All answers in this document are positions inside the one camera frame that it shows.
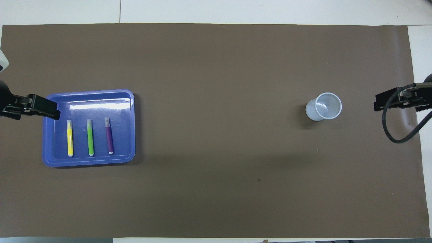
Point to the green marker pen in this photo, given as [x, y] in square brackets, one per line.
[90, 140]

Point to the purple marker pen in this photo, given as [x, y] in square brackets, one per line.
[109, 138]

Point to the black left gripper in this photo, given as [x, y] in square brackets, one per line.
[10, 104]

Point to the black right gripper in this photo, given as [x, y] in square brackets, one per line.
[422, 98]

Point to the yellow marker pen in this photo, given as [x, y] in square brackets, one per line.
[70, 141]

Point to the brown table mat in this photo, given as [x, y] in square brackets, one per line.
[216, 152]

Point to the translucent plastic cup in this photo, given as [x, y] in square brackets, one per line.
[325, 106]

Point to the blue plastic tray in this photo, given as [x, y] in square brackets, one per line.
[121, 135]

